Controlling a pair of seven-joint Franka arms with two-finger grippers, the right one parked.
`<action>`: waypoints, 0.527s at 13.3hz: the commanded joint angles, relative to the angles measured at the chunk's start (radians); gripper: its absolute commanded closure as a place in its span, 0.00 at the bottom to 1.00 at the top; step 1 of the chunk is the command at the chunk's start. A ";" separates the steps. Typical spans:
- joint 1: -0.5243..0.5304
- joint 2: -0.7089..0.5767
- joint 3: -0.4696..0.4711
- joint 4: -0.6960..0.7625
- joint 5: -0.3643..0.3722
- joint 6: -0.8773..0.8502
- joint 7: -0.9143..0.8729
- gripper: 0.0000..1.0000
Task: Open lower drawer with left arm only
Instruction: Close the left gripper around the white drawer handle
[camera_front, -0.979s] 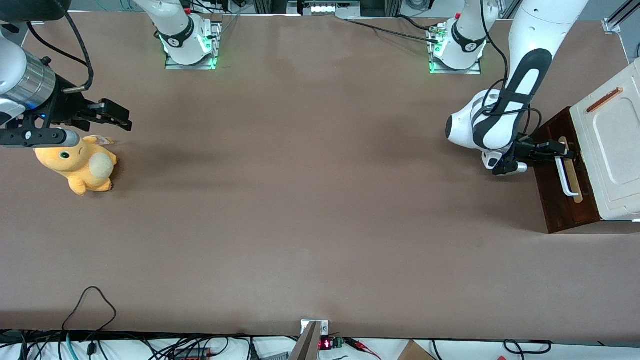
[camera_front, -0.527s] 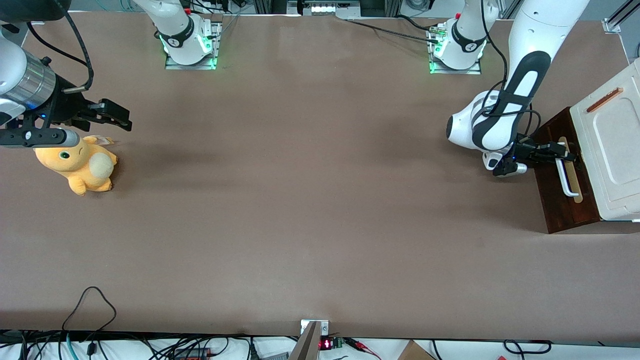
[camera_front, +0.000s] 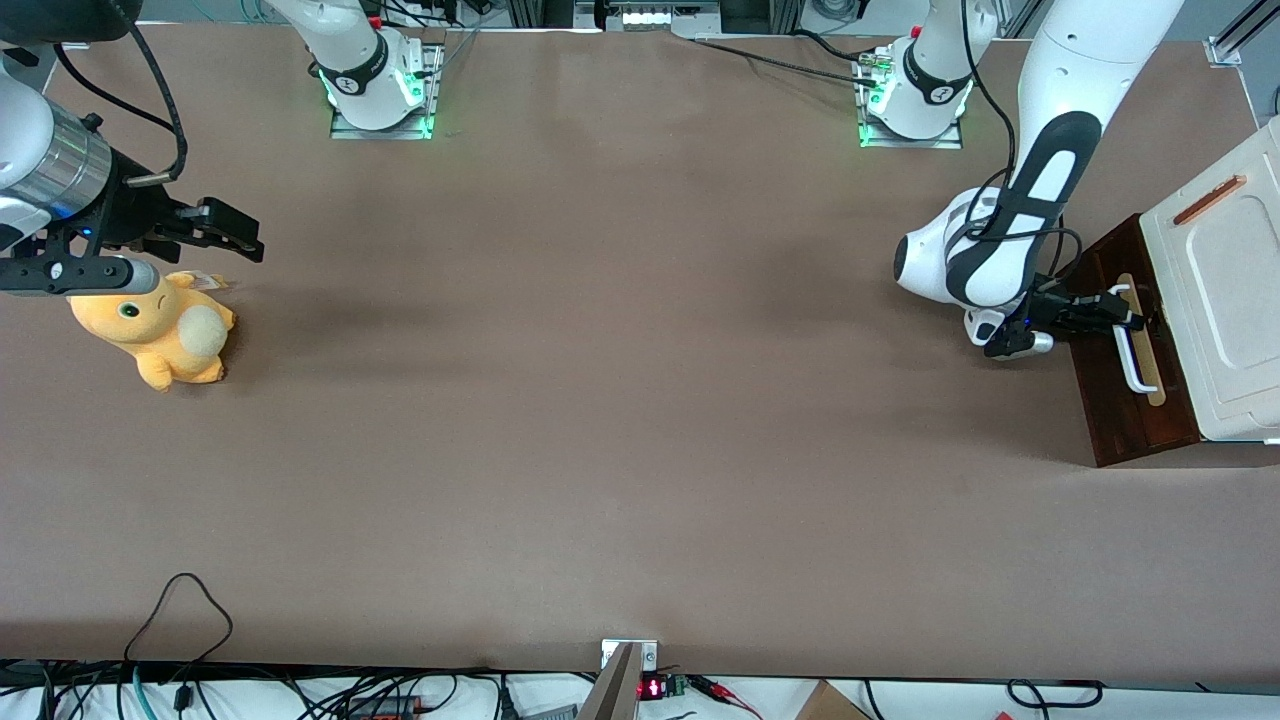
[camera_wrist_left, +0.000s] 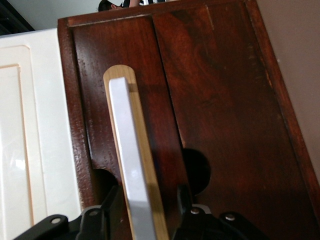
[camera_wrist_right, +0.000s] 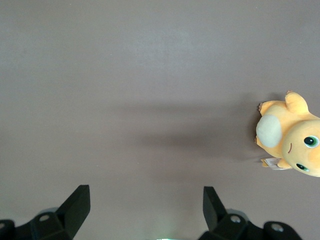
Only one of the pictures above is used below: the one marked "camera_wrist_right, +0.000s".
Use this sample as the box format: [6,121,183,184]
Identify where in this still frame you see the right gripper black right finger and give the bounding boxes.
[198,186,303,240]

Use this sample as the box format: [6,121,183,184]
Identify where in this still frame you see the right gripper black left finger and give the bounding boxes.
[0,184,91,240]

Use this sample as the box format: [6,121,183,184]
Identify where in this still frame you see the orange plush toy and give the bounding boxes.
[254,90,320,178]

